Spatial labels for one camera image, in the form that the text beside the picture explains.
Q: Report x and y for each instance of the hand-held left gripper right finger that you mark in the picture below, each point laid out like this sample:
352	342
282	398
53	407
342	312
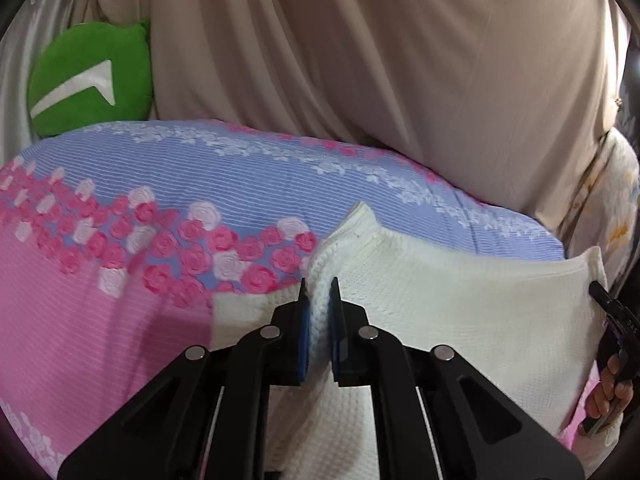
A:
337	350

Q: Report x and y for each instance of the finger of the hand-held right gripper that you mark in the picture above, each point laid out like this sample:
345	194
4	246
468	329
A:
602	295

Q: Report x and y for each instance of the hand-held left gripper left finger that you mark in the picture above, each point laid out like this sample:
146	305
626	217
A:
301	350

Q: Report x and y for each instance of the white red navy knit sweater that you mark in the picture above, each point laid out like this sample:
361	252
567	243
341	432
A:
450	310

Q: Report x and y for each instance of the person's right forearm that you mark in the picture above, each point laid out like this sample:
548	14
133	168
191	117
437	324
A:
595	447

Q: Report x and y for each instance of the person's right hand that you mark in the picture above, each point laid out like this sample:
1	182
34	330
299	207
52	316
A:
607	395

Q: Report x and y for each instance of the cream floral cloth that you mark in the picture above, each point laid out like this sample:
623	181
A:
615	200

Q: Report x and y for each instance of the pink floral bed sheet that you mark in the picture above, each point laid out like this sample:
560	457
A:
100	285

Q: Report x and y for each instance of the beige curtain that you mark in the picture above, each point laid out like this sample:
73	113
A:
375	60

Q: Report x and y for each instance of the green plush pillow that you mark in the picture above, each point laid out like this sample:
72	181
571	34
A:
85	80

